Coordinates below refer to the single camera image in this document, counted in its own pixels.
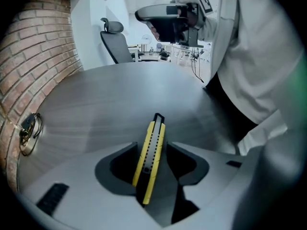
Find black device with cables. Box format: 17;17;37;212
18;112;44;156

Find person's white shirt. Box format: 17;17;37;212
197;0;303;156

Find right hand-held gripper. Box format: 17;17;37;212
134;0;214;46

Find black office chair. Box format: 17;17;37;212
100;17;136;65

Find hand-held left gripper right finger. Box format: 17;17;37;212
166;141;264;230

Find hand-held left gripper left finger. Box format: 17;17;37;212
18;141;166;230

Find person's black trousers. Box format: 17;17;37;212
202;72;260;148

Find white standing fan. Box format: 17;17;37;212
141;34;152;53

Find hanging black cables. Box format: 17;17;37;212
190;46;205;84

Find yellow and black utility knife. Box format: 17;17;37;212
131;113;166;205

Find person's right hand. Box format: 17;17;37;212
150;26;161;42

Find person's right forearm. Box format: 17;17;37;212
197;15;220;43

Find white background desk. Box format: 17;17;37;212
128;44;144;62

